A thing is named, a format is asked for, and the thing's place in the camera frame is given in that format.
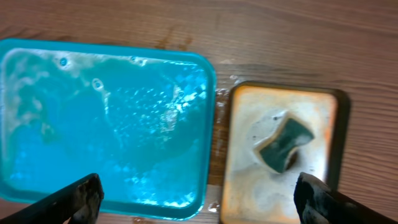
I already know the green yellow sponge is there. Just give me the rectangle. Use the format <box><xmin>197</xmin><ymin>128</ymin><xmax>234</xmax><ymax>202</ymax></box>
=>
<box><xmin>253</xmin><ymin>113</ymin><xmax>315</xmax><ymax>174</ymax></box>

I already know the black tray with soapy water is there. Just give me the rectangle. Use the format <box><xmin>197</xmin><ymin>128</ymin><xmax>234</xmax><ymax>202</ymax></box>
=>
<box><xmin>220</xmin><ymin>81</ymin><xmax>351</xmax><ymax>223</ymax></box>

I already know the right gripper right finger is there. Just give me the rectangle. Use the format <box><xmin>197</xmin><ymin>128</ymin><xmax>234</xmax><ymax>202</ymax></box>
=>
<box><xmin>294</xmin><ymin>172</ymin><xmax>397</xmax><ymax>224</ymax></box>

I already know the teal plastic tray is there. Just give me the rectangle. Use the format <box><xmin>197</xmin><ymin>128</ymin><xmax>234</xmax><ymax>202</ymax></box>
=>
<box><xmin>1</xmin><ymin>39</ymin><xmax>216</xmax><ymax>220</ymax></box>

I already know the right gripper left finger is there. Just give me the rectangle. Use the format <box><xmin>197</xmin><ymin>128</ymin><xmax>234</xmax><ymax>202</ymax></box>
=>
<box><xmin>1</xmin><ymin>173</ymin><xmax>104</xmax><ymax>224</ymax></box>

